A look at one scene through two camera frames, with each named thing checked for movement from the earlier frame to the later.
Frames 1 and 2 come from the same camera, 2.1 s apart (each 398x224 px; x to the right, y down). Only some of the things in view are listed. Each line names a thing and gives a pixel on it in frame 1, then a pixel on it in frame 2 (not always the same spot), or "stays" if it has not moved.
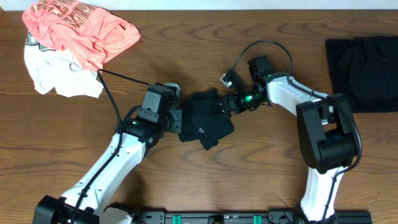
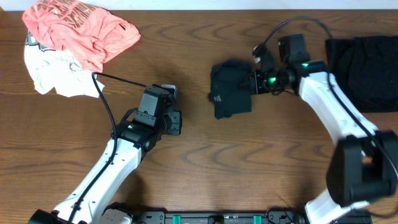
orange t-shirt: x=92 y=33 stays
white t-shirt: x=49 y=68 stays
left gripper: x=176 y=127 stays
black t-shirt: x=199 y=121 → x=225 y=90
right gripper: x=226 y=106 → x=257 y=88
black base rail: x=272 y=216 stays
